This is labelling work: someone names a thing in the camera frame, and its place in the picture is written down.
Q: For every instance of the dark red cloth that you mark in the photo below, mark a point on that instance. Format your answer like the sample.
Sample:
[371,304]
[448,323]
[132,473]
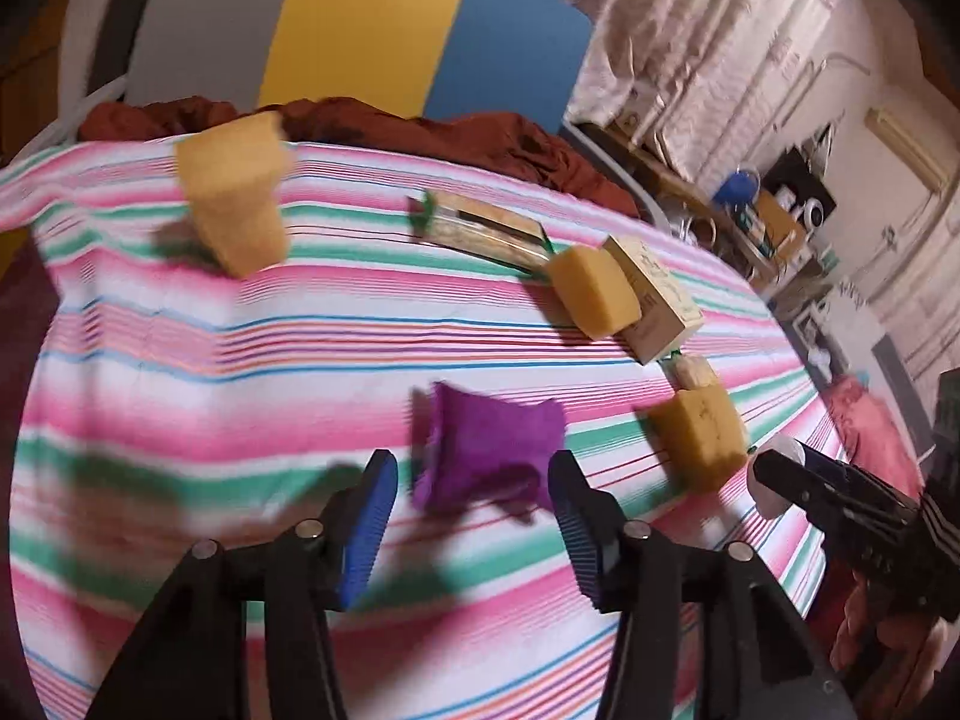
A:
[450,139]

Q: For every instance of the cluttered wooden shelf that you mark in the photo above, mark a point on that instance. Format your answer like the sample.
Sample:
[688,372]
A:
[675,180]

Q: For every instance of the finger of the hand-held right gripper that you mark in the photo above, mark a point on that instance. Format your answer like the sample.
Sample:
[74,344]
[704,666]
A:
[810,484]

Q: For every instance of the pale patterned curtain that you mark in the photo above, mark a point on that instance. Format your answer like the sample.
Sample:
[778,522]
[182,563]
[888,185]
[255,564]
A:
[675,30]

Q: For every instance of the white plastic bag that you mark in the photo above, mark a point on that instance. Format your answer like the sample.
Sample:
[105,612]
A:
[772,495]

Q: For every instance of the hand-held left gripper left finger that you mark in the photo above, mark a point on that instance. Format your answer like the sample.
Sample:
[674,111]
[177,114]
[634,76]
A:
[367,532]

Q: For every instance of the small pale item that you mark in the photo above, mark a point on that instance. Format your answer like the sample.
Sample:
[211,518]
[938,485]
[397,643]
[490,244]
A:
[694,373]

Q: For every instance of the black rolled mat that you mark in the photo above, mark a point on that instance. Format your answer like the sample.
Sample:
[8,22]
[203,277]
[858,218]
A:
[120,22]

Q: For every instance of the cardboard box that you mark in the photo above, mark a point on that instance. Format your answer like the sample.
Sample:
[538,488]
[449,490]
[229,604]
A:
[780,225]

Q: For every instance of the purple cloth pouch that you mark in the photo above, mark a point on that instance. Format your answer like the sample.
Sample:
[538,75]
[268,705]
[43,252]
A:
[480,442]

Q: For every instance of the blue round container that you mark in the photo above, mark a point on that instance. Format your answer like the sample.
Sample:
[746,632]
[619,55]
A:
[737,187]

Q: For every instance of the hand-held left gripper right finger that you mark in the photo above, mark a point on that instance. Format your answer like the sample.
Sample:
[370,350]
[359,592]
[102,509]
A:
[577,532]

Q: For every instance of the black appliance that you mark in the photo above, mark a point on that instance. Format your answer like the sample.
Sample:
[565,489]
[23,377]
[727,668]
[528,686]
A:
[795,176]

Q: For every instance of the striped tablecloth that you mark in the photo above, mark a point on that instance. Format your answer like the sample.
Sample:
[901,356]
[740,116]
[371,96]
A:
[225,390]

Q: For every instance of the pink red cushion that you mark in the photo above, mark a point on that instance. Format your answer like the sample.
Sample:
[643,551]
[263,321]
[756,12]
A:
[874,427]

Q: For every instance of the clear cracker packet green ends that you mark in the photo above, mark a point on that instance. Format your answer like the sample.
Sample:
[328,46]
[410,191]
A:
[480,232]

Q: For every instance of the beige printed carton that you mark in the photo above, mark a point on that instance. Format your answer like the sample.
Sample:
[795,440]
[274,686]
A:
[660,300]

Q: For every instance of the beige wall unit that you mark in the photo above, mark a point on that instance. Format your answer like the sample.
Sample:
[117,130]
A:
[907,146]

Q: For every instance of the grey yellow blue chair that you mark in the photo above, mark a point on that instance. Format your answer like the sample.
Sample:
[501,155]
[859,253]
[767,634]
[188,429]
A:
[360,15]

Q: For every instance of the yellow sponge block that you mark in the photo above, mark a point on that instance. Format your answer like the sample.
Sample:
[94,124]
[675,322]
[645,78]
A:
[697,439]
[240,195]
[596,292]

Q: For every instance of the person's right hand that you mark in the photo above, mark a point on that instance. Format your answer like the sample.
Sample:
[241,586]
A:
[877,637]

